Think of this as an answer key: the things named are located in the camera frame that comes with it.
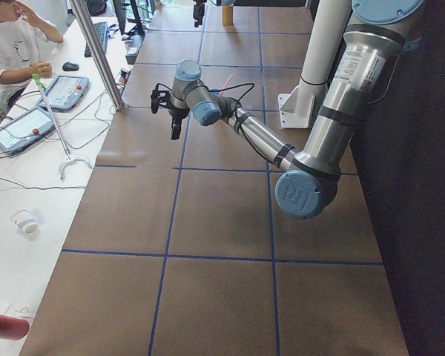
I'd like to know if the reacher grabber tool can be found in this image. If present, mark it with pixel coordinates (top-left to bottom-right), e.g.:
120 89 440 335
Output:
32 73 93 181

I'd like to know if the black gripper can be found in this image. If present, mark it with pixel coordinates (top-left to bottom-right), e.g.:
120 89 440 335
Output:
193 0 205 27
151 83 189 140

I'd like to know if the pink chopstick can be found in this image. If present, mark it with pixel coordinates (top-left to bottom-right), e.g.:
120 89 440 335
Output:
221 74 234 90

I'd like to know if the teach pendant front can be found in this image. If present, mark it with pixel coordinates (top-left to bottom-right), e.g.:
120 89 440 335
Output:
0 108 55 153

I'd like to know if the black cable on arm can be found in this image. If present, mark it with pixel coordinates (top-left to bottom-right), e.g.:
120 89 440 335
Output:
207 82 256 112

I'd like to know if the black keyboard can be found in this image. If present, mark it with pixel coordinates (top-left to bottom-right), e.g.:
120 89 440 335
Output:
84 22 108 58

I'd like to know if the teach pendant near person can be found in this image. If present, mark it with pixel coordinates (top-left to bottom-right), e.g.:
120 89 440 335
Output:
44 75 90 113

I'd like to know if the black computer mouse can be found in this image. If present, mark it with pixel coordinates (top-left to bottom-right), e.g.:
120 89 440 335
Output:
62 62 79 72

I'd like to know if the aluminium frame post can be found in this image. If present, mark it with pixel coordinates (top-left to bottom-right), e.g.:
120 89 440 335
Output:
70 0 124 111

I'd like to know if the red cylinder object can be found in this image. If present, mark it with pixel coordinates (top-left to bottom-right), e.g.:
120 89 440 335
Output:
0 314 30 340

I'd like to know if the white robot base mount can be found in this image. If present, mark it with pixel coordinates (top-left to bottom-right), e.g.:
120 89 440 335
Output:
278 0 352 128

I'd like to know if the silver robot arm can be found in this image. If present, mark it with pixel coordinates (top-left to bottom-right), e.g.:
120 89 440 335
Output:
151 1 425 219

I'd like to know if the seated person in white shirt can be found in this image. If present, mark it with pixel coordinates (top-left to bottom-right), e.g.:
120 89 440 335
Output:
0 1 63 106

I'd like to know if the wooden bamboo chopstick holder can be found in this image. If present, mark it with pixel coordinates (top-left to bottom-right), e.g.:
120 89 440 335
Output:
222 5 234 26

